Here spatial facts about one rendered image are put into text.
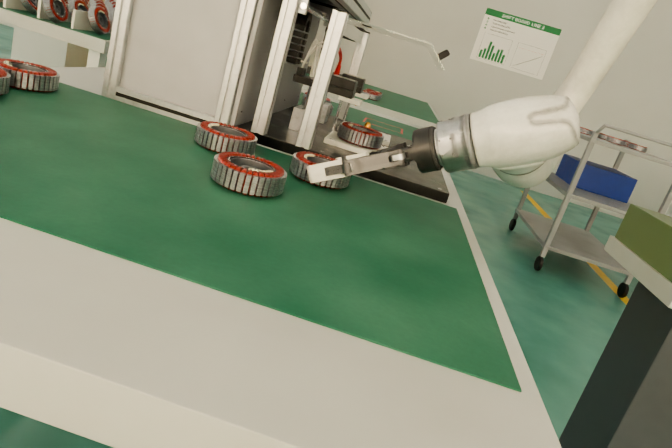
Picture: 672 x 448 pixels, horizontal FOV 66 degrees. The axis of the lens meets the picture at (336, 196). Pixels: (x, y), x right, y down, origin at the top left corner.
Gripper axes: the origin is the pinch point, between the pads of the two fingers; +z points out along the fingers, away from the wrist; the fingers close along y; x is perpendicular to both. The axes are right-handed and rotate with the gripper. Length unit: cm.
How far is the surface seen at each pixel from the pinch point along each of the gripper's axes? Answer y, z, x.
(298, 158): 4.0, 3.7, -3.0
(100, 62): -81, 122, -57
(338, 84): -28.5, 5.0, -17.7
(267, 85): -9.4, 13.4, -18.8
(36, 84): 16, 47, -26
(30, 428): 13, 79, 44
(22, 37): -248, 356, -151
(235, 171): 24.0, 4.2, -3.2
